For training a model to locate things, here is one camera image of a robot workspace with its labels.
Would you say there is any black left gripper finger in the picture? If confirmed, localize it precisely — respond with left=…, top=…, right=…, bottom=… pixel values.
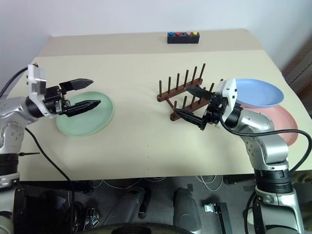
left=64, top=99, right=102, bottom=118
left=58, top=78, right=94, bottom=95

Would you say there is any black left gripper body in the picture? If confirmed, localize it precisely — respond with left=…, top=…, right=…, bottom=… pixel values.
left=42, top=85, right=71, bottom=116

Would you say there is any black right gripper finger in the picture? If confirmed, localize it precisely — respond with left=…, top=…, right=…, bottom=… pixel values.
left=173, top=108, right=205, bottom=128
left=185, top=86, right=214, bottom=100

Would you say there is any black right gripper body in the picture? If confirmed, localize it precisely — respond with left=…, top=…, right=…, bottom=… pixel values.
left=200, top=93, right=229, bottom=132

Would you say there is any brown wooden dish rack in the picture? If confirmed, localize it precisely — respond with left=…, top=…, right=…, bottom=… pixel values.
left=156, top=63, right=215, bottom=122

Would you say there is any green plate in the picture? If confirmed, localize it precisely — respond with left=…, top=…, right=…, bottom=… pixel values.
left=56, top=91, right=115, bottom=137

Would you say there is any blue plate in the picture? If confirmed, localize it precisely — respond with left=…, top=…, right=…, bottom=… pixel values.
left=233, top=78, right=285, bottom=109

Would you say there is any black button box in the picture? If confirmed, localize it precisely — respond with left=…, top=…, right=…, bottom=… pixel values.
left=167, top=31, right=201, bottom=45

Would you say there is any cream table cloth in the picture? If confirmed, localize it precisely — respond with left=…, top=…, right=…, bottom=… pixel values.
left=19, top=49, right=312, bottom=182

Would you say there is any red plate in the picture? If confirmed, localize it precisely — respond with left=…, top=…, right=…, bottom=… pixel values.
left=240, top=103, right=299, bottom=147

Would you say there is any dark grey rounded shape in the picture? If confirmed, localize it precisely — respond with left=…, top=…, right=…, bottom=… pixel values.
left=173, top=187, right=203, bottom=234
left=116, top=189, right=147, bottom=226

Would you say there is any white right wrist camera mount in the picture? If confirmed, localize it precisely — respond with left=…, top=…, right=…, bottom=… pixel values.
left=214, top=78, right=238, bottom=129

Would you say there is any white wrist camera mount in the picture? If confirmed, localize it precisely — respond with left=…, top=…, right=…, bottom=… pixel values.
left=25, top=63, right=47, bottom=116
left=214, top=78, right=238, bottom=129

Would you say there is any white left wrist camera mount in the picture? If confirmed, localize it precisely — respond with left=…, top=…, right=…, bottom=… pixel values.
left=25, top=63, right=47, bottom=116

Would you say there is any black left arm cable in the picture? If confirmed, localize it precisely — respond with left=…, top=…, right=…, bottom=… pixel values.
left=0, top=64, right=34, bottom=98

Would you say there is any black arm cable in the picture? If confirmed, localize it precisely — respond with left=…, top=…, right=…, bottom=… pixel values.
left=218, top=113, right=312, bottom=173
left=0, top=64, right=34, bottom=98

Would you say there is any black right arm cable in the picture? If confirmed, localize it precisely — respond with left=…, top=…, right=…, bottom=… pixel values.
left=218, top=113, right=312, bottom=173

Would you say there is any long black cable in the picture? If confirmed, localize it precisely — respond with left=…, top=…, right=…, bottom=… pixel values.
left=24, top=127, right=77, bottom=234

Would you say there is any white cable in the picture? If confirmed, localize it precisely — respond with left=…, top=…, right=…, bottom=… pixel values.
left=196, top=175, right=224, bottom=193
left=89, top=177, right=167, bottom=190

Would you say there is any black bracket with metal latch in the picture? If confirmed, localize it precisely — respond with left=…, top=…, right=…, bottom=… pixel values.
left=203, top=201, right=233, bottom=234

